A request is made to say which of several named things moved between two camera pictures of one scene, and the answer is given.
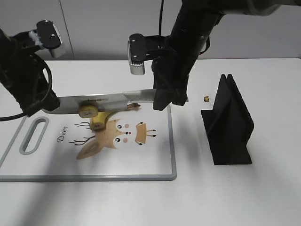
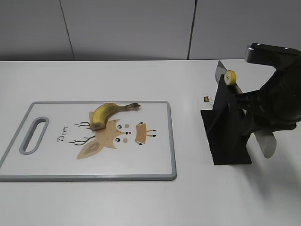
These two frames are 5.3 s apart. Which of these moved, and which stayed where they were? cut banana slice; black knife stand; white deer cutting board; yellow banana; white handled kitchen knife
Moved: white handled kitchen knife; cut banana slice
Stayed: yellow banana; black knife stand; white deer cutting board
